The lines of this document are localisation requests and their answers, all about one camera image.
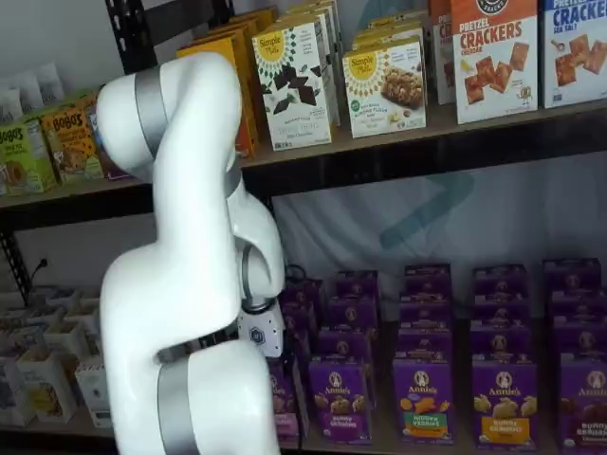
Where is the Simple Mills sweet thins box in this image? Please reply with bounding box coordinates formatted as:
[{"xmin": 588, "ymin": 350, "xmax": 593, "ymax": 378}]
[
  {"xmin": 284, "ymin": 0, "xmax": 342, "ymax": 127},
  {"xmin": 250, "ymin": 22, "xmax": 333, "ymax": 153},
  {"xmin": 274, "ymin": 9, "xmax": 339, "ymax": 132}
]

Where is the white stand-up pouch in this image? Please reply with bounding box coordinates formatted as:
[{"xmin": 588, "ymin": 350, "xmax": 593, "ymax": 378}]
[
  {"xmin": 12, "ymin": 70, "xmax": 44, "ymax": 115},
  {"xmin": 0, "ymin": 87, "xmax": 25, "ymax": 125},
  {"xmin": 35, "ymin": 61, "xmax": 63, "ymax": 106}
]

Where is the orange cracker box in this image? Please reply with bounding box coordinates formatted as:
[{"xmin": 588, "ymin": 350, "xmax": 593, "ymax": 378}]
[
  {"xmin": 176, "ymin": 36, "xmax": 261, "ymax": 158},
  {"xmin": 208, "ymin": 7, "xmax": 279, "ymax": 28},
  {"xmin": 192, "ymin": 21, "xmax": 271, "ymax": 45}
]

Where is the purple Annie's box green patch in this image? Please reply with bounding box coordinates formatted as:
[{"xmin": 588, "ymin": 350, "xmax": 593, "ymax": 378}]
[
  {"xmin": 396, "ymin": 326, "xmax": 452, "ymax": 364},
  {"xmin": 400, "ymin": 293, "xmax": 452, "ymax": 331},
  {"xmin": 404, "ymin": 264, "xmax": 451, "ymax": 298},
  {"xmin": 392, "ymin": 359, "xmax": 454, "ymax": 446}
]

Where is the purple Annie's box violet patch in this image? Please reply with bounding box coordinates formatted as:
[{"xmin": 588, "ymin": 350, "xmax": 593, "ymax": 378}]
[
  {"xmin": 334, "ymin": 269, "xmax": 380, "ymax": 302},
  {"xmin": 308, "ymin": 362, "xmax": 371, "ymax": 446},
  {"xmin": 316, "ymin": 326, "xmax": 374, "ymax": 369},
  {"xmin": 325, "ymin": 296, "xmax": 378, "ymax": 333}
]

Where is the black metal shelving rack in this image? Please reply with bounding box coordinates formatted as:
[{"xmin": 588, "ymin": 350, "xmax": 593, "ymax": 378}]
[
  {"xmin": 141, "ymin": 0, "xmax": 607, "ymax": 455},
  {"xmin": 0, "ymin": 0, "xmax": 160, "ymax": 455}
]

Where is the Simple Mills yellow bars box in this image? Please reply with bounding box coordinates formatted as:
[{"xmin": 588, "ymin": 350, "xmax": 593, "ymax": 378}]
[
  {"xmin": 350, "ymin": 26, "xmax": 426, "ymax": 51},
  {"xmin": 353, "ymin": 11, "xmax": 428, "ymax": 34},
  {"xmin": 341, "ymin": 40, "xmax": 428, "ymax": 139}
]

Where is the orange cheddar pretzel crackers box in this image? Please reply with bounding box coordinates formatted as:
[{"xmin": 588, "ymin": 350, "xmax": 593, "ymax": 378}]
[
  {"xmin": 428, "ymin": 0, "xmax": 457, "ymax": 106},
  {"xmin": 450, "ymin": 0, "xmax": 541, "ymax": 126}
]

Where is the orange Bobo's snack box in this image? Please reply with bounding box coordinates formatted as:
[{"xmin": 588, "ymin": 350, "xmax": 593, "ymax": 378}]
[
  {"xmin": 61, "ymin": 89, "xmax": 103, "ymax": 110},
  {"xmin": 40, "ymin": 101, "xmax": 104, "ymax": 186}
]

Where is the purple Annie's box brown patch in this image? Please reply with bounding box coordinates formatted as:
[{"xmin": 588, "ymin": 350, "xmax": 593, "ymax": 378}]
[
  {"xmin": 552, "ymin": 321, "xmax": 607, "ymax": 359},
  {"xmin": 548, "ymin": 288, "xmax": 607, "ymax": 326},
  {"xmin": 543, "ymin": 258, "xmax": 603, "ymax": 293},
  {"xmin": 559, "ymin": 354, "xmax": 607, "ymax": 449}
]

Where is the white patterned pantry box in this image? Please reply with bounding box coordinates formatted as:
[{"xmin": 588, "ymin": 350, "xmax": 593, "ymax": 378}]
[
  {"xmin": 0, "ymin": 359, "xmax": 37, "ymax": 428},
  {"xmin": 16, "ymin": 350, "xmax": 80, "ymax": 423},
  {"xmin": 75, "ymin": 360, "xmax": 115, "ymax": 426}
]

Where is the purple Annie's box yellow patch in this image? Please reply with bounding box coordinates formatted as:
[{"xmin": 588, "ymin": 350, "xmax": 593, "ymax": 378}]
[
  {"xmin": 472, "ymin": 264, "xmax": 528, "ymax": 298},
  {"xmin": 470, "ymin": 293, "xmax": 531, "ymax": 328},
  {"xmin": 469, "ymin": 324, "xmax": 533, "ymax": 366},
  {"xmin": 472, "ymin": 362, "xmax": 540, "ymax": 446}
]

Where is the green Bobo's snack box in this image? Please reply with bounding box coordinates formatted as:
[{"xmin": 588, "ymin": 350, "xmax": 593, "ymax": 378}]
[{"xmin": 0, "ymin": 118, "xmax": 57, "ymax": 196}]

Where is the white backdrop sheet teal logo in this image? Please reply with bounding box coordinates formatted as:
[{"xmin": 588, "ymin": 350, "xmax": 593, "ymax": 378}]
[{"xmin": 272, "ymin": 151, "xmax": 607, "ymax": 333}]

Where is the black power plug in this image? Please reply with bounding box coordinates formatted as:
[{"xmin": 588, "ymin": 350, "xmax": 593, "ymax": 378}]
[{"xmin": 30, "ymin": 257, "xmax": 51, "ymax": 285}]

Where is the blue sea salt crackers box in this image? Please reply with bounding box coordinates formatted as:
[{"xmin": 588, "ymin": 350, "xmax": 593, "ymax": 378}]
[{"xmin": 542, "ymin": 0, "xmax": 607, "ymax": 110}]

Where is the blue Zbar snack box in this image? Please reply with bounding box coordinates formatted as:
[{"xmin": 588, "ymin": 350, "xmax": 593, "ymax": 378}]
[{"xmin": 87, "ymin": 101, "xmax": 137, "ymax": 183}]

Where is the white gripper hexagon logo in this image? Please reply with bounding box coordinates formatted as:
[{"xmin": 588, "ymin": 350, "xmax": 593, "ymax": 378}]
[{"xmin": 238, "ymin": 305, "xmax": 285, "ymax": 359}]

